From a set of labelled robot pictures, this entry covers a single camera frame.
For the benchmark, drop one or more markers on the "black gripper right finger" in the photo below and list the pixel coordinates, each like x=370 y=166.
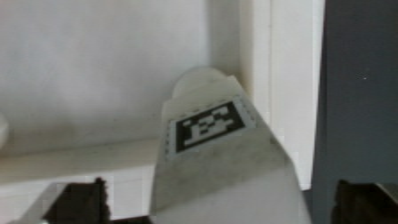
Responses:
x=367 y=203

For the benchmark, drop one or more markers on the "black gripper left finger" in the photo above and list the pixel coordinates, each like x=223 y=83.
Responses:
x=72 y=204

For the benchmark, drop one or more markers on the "white table leg with tag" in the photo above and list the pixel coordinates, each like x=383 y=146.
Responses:
x=225 y=175

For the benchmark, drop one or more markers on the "white square tabletop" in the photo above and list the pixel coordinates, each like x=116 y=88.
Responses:
x=95 y=54

